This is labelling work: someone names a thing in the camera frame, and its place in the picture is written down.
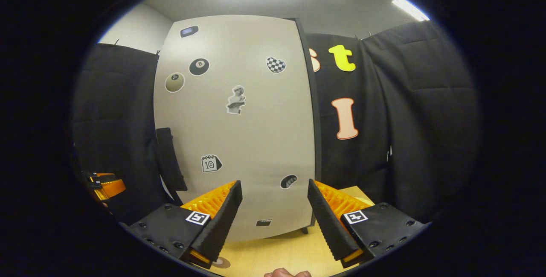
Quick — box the grey cabinet door with stickers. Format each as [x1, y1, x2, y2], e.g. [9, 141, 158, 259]
[153, 15, 317, 243]

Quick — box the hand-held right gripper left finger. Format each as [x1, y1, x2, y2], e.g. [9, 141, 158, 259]
[128, 180, 243, 269]

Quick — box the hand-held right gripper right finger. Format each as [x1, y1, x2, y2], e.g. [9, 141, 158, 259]
[307, 179, 429, 268]

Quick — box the narrow ceiling light panel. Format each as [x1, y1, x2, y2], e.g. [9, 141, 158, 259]
[392, 0, 430, 22]

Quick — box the black backdrop cloth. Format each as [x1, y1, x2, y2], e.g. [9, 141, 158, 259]
[73, 21, 478, 226]

